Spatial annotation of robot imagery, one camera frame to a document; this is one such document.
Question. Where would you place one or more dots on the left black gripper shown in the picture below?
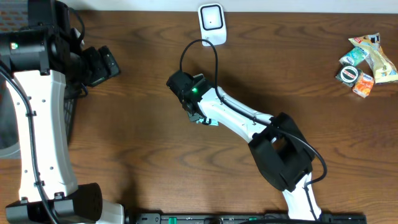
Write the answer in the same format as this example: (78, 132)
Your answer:
(101, 71)

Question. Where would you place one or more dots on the teal white candy packet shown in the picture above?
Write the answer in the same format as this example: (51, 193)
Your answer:
(354, 57)

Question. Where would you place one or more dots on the grey plastic mesh basket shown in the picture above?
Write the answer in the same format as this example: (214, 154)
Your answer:
(47, 44)

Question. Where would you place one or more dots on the small orange box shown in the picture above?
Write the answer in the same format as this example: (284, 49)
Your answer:
(364, 85)

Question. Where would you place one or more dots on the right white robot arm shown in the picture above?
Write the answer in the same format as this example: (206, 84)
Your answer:
(282, 154)

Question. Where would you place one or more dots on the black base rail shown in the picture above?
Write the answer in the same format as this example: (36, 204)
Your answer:
(157, 218)

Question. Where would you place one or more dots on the dark green round-logo packet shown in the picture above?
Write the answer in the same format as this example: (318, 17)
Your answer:
(348, 75)

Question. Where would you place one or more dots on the yellow snack bag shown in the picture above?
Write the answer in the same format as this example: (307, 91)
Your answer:
(384, 71)

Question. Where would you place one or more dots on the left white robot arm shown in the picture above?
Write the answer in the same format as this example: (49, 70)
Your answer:
(49, 191)

